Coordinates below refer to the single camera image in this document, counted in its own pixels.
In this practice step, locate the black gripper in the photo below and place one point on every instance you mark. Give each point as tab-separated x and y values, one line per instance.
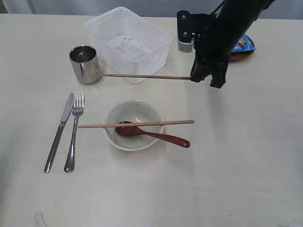
215	36

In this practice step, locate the brown round plate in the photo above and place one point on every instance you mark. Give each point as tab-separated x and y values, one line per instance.
240	55

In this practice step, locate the blue chips snack bag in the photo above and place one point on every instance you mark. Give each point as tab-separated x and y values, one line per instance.
244	45

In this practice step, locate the brown wooden chopstick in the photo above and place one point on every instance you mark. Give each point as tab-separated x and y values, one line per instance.
136	124
145	76

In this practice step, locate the white speckled bowl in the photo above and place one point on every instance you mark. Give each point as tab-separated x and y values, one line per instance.
132	111

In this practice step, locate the white perforated plastic basket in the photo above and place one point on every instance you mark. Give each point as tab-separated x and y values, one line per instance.
128	43

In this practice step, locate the brown wooden spoon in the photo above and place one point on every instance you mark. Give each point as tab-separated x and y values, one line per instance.
129	131

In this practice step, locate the silver foil packet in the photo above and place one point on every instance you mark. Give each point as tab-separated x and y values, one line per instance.
85	64

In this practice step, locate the silver metal fork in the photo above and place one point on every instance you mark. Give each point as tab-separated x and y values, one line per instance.
77	111

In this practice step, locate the silver metal table knife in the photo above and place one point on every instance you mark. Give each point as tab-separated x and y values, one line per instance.
56	141

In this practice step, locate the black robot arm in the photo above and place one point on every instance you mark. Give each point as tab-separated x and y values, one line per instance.
244	4

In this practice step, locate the grey backdrop curtain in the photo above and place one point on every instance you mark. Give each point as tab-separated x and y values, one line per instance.
279	9

